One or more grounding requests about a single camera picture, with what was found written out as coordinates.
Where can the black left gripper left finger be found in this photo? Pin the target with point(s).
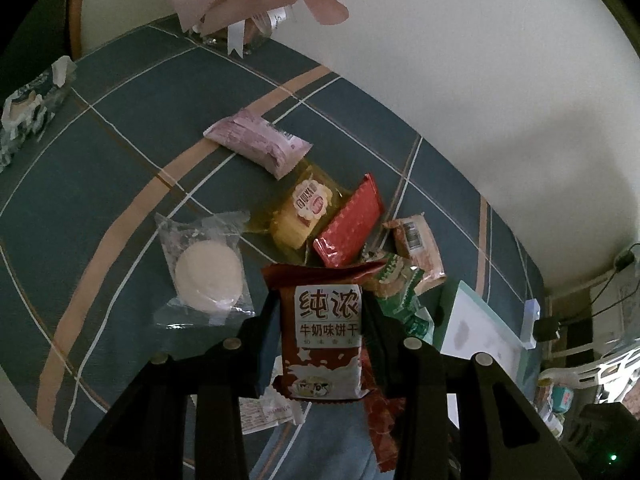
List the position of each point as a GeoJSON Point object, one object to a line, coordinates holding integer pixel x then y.
{"type": "Point", "coordinates": [142, 435]}

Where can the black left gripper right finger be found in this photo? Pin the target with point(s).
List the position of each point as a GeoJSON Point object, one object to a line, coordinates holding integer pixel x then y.
{"type": "Point", "coordinates": [463, 418]}

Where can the dark red milk biscuit packet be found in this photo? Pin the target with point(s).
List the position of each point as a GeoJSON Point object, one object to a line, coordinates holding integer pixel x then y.
{"type": "Point", "coordinates": [320, 326]}

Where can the green rimmed white tray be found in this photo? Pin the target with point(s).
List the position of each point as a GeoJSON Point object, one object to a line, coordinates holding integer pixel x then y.
{"type": "Point", "coordinates": [470, 326]}

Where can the red orange snack wrapper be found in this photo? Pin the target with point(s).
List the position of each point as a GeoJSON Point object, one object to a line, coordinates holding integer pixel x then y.
{"type": "Point", "coordinates": [381, 417]}

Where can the white plastic chair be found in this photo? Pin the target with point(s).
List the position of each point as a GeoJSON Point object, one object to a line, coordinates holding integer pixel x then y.
{"type": "Point", "coordinates": [613, 375]}

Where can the white power adapter block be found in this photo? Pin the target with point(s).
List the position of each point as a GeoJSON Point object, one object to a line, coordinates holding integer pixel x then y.
{"type": "Point", "coordinates": [531, 315]}

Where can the white small snack packet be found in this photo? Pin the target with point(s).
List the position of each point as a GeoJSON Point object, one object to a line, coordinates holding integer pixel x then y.
{"type": "Point", "coordinates": [270, 410]}

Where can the round white cake packet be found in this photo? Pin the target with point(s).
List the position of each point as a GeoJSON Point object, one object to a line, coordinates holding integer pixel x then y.
{"type": "Point", "coordinates": [206, 267]}

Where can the green biscuit packet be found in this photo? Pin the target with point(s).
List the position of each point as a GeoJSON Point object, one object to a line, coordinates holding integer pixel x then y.
{"type": "Point", "coordinates": [394, 286]}

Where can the tan brown snack packet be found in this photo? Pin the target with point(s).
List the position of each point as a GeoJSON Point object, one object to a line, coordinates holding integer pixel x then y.
{"type": "Point", "coordinates": [415, 241]}

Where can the red dotted snack packet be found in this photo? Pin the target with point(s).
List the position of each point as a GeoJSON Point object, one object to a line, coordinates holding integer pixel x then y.
{"type": "Point", "coordinates": [339, 244]}

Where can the blue plaid tablecloth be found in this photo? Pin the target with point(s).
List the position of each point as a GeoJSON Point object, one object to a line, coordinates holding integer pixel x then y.
{"type": "Point", "coordinates": [82, 271]}

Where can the yellow cake clear packet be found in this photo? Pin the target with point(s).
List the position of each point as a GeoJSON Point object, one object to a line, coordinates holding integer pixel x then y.
{"type": "Point", "coordinates": [301, 205]}

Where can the purple snack packet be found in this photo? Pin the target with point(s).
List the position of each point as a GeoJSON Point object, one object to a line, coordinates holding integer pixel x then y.
{"type": "Point", "coordinates": [259, 141]}

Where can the grey patterned tissue pack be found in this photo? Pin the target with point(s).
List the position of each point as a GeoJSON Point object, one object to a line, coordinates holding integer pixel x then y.
{"type": "Point", "coordinates": [28, 110]}

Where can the black camera device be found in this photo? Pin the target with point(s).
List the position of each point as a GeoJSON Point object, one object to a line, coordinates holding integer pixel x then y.
{"type": "Point", "coordinates": [547, 329]}

